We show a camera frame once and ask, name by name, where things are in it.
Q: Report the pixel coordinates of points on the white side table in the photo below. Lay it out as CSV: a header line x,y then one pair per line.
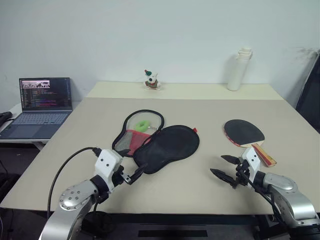
x,y
15,141

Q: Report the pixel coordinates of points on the black red mesh paddle case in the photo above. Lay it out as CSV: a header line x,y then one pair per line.
x,y
170,142

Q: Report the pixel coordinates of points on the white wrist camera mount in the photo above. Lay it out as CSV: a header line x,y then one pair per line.
x,y
252,160
107,162

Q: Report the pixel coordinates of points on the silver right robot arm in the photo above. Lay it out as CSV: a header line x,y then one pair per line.
x,y
287,192

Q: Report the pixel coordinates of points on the black red table tennis paddle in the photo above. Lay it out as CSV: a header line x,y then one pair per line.
x,y
242,131

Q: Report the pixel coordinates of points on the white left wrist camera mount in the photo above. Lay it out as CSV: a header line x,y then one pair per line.
x,y
107,162

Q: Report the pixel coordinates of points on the white water bottle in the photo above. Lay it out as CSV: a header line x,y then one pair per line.
x,y
236,72

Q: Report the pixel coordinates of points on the black object beside laptop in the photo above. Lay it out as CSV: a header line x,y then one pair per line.
x,y
4,117

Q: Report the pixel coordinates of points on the white dog plush toy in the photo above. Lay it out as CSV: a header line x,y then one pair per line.
x,y
151,81

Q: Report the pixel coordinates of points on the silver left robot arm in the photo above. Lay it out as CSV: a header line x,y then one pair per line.
x,y
72,200

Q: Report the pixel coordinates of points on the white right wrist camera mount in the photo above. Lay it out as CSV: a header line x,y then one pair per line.
x,y
252,160

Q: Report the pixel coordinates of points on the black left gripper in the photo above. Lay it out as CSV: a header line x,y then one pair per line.
x,y
122,178

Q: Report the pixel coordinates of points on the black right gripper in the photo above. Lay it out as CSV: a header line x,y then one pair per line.
x,y
243,175

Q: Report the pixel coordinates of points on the open grey laptop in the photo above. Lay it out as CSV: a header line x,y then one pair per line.
x,y
37,120

